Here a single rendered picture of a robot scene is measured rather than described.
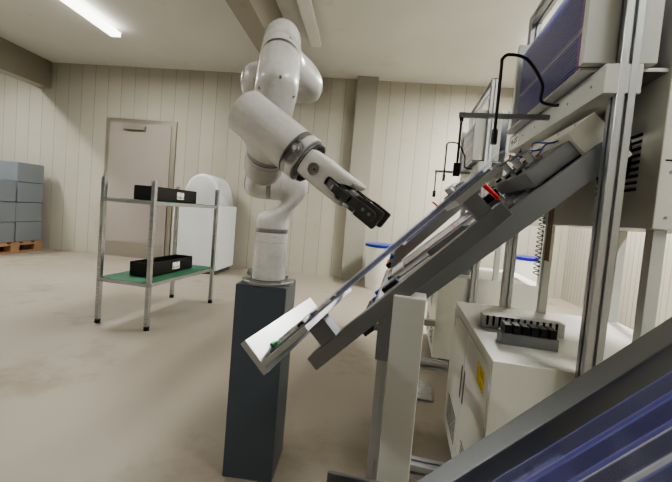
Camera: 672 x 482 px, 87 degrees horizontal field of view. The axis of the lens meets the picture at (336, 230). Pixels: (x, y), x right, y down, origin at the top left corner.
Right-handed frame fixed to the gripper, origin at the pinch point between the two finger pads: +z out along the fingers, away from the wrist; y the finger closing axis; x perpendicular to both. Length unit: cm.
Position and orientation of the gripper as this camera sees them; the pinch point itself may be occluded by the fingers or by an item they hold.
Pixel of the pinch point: (377, 218)
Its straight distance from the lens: 59.4
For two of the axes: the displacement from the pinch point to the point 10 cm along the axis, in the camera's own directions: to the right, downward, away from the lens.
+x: -6.1, 7.7, 1.8
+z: 7.5, 6.3, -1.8
